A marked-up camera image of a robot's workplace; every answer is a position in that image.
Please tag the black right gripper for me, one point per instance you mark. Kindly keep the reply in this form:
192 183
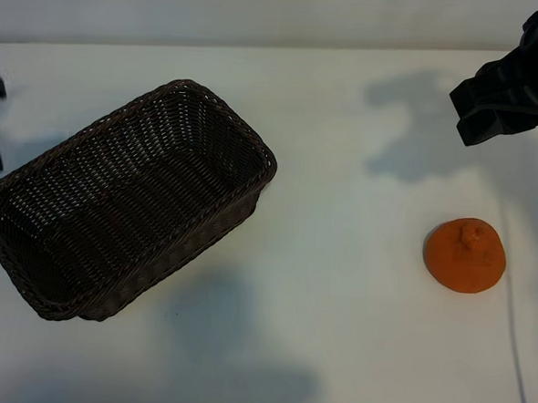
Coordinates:
536 90

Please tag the dark brown wicker basket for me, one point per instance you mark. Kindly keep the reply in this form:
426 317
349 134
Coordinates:
127 202

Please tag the orange fruit with knob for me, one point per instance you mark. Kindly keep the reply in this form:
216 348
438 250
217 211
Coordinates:
464 263

